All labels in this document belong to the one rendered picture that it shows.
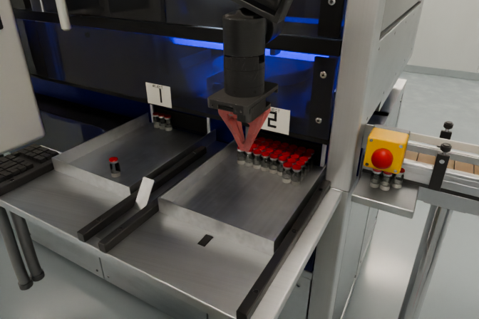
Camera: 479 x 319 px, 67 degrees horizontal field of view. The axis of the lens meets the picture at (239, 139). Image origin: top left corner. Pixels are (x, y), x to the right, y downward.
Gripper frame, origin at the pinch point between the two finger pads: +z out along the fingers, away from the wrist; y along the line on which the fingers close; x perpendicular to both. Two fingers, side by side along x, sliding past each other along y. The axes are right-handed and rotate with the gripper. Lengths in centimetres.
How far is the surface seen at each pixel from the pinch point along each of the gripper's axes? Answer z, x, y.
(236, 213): 20.9, 5.8, 6.9
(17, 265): 78, 99, 0
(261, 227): 20.8, -0.5, 5.6
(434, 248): 41, -33, 40
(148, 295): 95, 57, 24
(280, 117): 6.6, 5.2, 26.1
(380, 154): 8.5, -17.5, 22.9
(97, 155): 21, 50, 10
